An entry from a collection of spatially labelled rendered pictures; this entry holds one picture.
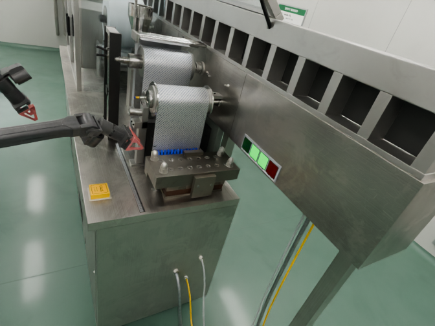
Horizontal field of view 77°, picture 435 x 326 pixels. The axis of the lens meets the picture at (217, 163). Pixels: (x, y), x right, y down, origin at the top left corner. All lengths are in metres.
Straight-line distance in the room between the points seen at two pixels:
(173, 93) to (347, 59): 0.67
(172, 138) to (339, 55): 0.75
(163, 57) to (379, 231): 1.11
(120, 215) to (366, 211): 0.83
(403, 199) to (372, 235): 0.13
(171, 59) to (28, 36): 5.51
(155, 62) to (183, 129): 0.34
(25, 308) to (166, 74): 1.49
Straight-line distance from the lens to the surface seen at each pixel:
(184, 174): 1.15
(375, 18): 3.71
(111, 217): 1.12
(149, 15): 1.84
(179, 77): 1.43
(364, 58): 0.84
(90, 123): 1.10
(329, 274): 1.19
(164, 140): 1.26
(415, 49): 3.41
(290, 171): 0.98
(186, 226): 1.28
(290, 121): 0.97
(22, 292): 2.08
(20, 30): 6.76
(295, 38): 1.01
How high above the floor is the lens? 1.69
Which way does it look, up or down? 31 degrees down
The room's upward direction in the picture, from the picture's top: 15 degrees clockwise
